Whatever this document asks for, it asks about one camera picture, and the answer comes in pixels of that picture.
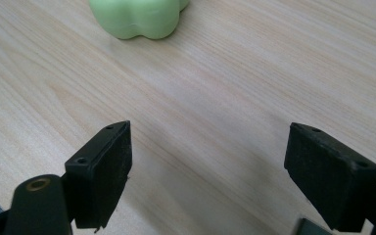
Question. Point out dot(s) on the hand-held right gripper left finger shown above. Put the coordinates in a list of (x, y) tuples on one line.
[(98, 182)]

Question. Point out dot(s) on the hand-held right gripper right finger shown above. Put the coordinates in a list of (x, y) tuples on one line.
[(329, 176)]

